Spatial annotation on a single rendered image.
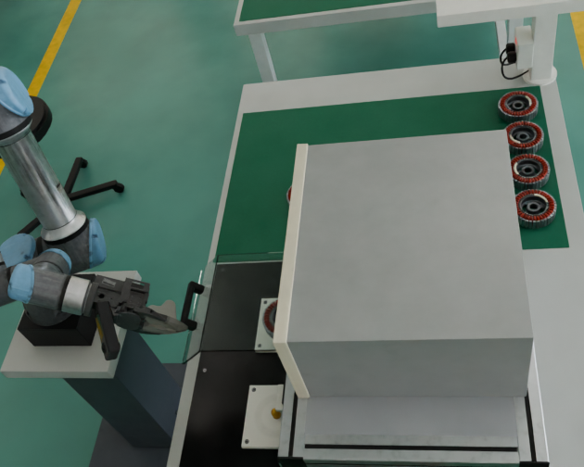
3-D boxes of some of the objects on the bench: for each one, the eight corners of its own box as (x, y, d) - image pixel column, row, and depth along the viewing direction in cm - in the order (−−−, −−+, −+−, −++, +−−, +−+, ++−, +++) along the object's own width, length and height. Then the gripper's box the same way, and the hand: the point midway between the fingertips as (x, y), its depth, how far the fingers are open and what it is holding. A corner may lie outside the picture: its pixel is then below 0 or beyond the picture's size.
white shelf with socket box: (443, 147, 204) (437, 16, 168) (438, 66, 226) (432, -66, 191) (570, 138, 196) (590, -3, 161) (552, 55, 218) (567, -85, 183)
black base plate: (174, 505, 155) (171, 502, 153) (219, 269, 193) (217, 264, 191) (387, 513, 144) (386, 510, 143) (389, 261, 183) (388, 257, 181)
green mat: (213, 263, 195) (213, 262, 195) (243, 113, 231) (243, 113, 231) (569, 247, 174) (569, 246, 174) (539, 85, 211) (539, 85, 211)
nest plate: (242, 448, 157) (241, 446, 156) (250, 386, 166) (249, 384, 165) (307, 449, 154) (306, 448, 153) (311, 386, 163) (311, 384, 162)
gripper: (96, 267, 143) (196, 292, 147) (93, 288, 150) (188, 312, 154) (85, 302, 138) (189, 328, 142) (82, 323, 145) (181, 347, 149)
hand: (181, 330), depth 146 cm, fingers closed, pressing on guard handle
